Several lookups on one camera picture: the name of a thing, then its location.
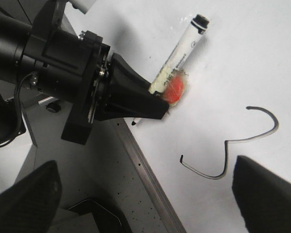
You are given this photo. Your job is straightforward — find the black cable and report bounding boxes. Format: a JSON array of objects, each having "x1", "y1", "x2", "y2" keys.
[{"x1": 0, "y1": 72, "x2": 34, "y2": 149}]

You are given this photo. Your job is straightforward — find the red magnet taped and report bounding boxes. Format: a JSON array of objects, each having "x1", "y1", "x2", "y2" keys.
[{"x1": 162, "y1": 69, "x2": 189, "y2": 107}]

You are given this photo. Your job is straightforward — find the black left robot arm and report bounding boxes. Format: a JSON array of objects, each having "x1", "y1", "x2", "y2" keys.
[{"x1": 0, "y1": 0, "x2": 169, "y2": 233}]

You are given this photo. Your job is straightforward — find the aluminium whiteboard frame rail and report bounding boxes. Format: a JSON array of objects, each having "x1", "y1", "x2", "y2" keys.
[{"x1": 110, "y1": 118, "x2": 186, "y2": 233}]

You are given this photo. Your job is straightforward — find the white black whiteboard marker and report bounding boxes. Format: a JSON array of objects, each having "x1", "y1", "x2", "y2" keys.
[{"x1": 130, "y1": 14, "x2": 210, "y2": 127}]

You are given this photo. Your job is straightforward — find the black right gripper camera right finger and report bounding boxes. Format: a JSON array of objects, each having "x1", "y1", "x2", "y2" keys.
[{"x1": 232, "y1": 155, "x2": 291, "y2": 233}]

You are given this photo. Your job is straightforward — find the black right gripper camera left finger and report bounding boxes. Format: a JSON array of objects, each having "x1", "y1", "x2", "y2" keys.
[{"x1": 0, "y1": 160, "x2": 62, "y2": 233}]

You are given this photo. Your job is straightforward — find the white whiteboard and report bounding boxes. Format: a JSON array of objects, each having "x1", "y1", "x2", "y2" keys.
[{"x1": 74, "y1": 0, "x2": 291, "y2": 233}]

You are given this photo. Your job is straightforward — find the black drawn number three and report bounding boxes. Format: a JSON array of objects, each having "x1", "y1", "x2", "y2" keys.
[{"x1": 179, "y1": 106, "x2": 279, "y2": 180}]

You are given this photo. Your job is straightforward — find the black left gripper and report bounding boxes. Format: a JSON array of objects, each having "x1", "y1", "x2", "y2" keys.
[{"x1": 23, "y1": 0, "x2": 169, "y2": 145}]

